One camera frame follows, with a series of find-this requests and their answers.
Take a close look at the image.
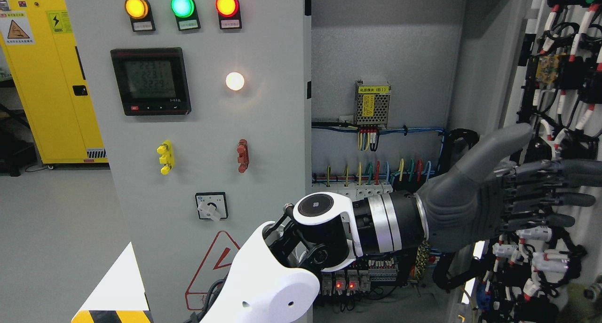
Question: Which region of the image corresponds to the grey robot hand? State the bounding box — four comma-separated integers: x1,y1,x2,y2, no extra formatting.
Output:
417,123,602,252

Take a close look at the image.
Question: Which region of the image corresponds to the grey cabinet door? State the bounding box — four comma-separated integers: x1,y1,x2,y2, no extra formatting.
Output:
66,0,310,323
475,0,601,323

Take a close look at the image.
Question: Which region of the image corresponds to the white socket breaker row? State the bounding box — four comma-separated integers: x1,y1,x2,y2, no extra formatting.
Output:
310,182,393,201

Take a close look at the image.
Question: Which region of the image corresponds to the metal mesh power supply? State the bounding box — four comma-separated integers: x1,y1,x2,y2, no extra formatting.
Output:
354,79,392,128

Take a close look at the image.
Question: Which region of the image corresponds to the relay terminal row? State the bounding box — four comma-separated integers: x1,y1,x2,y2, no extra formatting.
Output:
318,256,400,297

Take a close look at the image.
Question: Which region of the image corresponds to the red electrical hazard sticker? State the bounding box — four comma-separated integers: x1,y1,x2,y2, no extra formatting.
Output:
185,230,239,311

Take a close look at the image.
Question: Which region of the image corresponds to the white lit indicator lamp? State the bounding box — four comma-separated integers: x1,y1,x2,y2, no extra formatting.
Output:
225,71,246,91

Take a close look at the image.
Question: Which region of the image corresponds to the red indicator lamp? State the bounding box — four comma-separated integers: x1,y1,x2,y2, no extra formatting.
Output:
215,0,242,30

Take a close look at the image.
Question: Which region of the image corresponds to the black digital power meter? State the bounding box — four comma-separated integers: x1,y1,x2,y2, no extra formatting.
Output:
110,47,192,117

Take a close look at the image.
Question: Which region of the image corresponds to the green indicator lamp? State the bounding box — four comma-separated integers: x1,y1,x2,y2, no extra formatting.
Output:
170,0,201,31

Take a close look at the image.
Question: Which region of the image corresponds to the yellow indicator lamp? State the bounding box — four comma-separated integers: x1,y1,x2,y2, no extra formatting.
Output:
124,0,156,32

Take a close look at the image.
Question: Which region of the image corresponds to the yellow safety storage cabinet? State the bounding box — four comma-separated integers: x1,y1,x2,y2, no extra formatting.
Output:
1,0,108,166

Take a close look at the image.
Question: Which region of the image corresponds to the black corrugated cable conduit right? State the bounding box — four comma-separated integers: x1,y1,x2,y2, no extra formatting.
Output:
432,128,480,291

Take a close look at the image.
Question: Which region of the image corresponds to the black white selector switch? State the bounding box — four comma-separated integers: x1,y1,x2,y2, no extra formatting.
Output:
194,192,229,221

